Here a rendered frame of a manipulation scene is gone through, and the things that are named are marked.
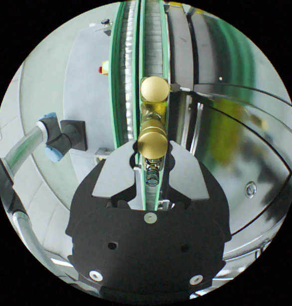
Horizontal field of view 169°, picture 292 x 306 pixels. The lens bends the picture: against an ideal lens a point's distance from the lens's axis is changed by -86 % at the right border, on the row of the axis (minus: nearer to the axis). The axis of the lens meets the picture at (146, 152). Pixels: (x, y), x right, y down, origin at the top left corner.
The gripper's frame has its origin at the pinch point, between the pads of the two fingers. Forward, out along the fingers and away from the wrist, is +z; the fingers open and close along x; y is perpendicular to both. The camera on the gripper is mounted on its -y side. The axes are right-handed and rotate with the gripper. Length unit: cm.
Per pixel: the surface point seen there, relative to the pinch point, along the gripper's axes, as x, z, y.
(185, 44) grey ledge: 12.2, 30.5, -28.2
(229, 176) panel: 12.7, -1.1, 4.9
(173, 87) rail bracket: 5.1, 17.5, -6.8
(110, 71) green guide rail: -12.8, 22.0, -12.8
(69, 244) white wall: -318, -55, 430
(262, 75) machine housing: 16.1, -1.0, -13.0
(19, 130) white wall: -361, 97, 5
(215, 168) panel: 12.7, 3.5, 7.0
